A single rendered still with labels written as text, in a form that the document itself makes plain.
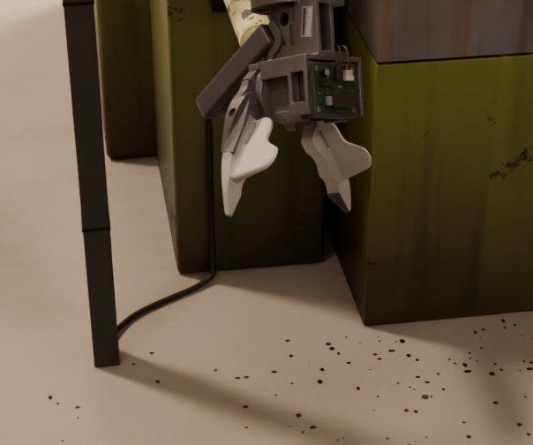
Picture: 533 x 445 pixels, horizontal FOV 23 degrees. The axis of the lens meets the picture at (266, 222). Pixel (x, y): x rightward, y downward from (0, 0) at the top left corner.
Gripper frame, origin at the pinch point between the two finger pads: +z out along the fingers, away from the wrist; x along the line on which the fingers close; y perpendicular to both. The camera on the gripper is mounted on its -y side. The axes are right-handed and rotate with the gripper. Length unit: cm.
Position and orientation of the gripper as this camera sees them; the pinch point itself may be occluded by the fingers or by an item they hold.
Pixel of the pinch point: (285, 216)
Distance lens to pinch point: 117.5
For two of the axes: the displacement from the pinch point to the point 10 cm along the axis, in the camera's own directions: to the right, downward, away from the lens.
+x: 7.3, -0.3, 6.8
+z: 0.5, 10.0, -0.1
